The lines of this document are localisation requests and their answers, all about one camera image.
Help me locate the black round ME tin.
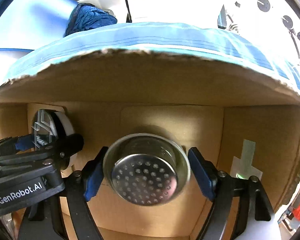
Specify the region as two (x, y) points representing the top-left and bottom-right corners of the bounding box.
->
(29, 108), (79, 171)

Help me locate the metal perforated strainer jar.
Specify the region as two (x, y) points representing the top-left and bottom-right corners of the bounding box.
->
(103, 133), (191, 206)

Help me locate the open cardboard box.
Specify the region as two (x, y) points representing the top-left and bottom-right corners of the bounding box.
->
(0, 48), (300, 239)

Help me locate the blue folded mat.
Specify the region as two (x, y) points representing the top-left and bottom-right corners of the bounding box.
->
(0, 0), (77, 50)

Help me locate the dark blue crumpled bag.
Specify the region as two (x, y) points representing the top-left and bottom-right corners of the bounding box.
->
(64, 3), (117, 37)

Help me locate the plaid tablecloth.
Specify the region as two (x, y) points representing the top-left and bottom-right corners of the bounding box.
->
(4, 22), (300, 95)

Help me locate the chrome dumbbell on floor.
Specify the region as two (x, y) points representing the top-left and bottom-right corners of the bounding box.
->
(227, 14), (239, 34)

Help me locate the small barbell on floor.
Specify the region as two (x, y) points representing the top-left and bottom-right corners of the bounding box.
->
(257, 0), (300, 41)

